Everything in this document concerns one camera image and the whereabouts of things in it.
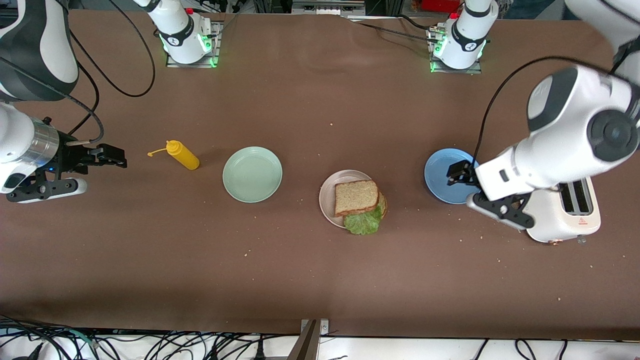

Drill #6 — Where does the yellow squeeze bottle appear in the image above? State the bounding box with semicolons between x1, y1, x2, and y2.
147;140;201;171

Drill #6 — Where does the green lettuce leaf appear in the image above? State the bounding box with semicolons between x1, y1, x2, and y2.
344;206;383;236

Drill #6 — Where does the blue plate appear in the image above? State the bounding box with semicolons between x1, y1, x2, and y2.
424;148;482;205

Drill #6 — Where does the beige plate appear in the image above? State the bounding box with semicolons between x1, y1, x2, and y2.
319;169;388;230

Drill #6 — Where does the pale green plate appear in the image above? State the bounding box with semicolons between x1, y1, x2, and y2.
222;146;283;204

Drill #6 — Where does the white toaster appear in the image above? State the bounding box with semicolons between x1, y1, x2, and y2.
522;176;602;246

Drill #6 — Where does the red box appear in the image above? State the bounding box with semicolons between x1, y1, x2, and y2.
422;0;461;13

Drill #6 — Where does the grey metal box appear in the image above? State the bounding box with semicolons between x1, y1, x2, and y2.
291;0;367;17

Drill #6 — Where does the grey aluminium profile beam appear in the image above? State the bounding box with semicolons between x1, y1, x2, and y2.
286;320;319;360

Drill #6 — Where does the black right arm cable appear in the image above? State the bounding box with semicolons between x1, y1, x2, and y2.
0;0;156;146

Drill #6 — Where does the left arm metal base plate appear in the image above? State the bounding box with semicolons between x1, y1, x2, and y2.
426;27;484;75

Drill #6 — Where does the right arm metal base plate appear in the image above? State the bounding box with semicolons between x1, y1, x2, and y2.
165;20;224;69

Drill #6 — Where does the black cable on table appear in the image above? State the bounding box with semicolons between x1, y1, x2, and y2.
345;14;441;45

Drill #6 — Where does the teal cable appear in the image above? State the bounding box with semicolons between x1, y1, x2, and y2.
62;327;98;347

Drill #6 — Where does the silver metal bracket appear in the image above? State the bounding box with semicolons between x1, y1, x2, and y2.
300;318;330;337

